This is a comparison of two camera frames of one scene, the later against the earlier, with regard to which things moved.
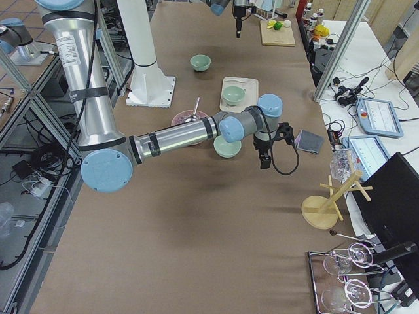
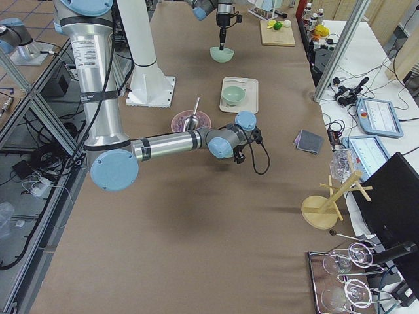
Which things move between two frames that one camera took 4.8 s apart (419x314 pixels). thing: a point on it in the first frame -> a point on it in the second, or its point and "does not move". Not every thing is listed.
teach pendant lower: (370, 152) does not move
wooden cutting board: (281, 37) does not move
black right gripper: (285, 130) -> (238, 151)
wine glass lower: (336, 299) does not move
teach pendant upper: (378, 118) does not move
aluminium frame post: (342, 52) does not move
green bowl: (200, 62) -> (222, 55)
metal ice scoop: (193, 118) does not move
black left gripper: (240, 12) -> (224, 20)
